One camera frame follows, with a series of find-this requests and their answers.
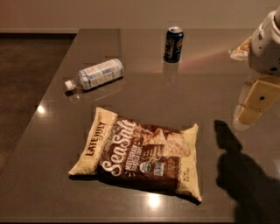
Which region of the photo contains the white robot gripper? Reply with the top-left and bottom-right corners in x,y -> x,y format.
229,7 -> 280,130

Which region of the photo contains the brown Sea Salt chip bag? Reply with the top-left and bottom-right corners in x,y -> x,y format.
69,108 -> 201,202

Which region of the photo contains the blue soda can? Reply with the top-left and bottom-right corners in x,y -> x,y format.
164,26 -> 184,63

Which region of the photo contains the clear plastic water bottle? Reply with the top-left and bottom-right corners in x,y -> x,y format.
65,59 -> 123,91

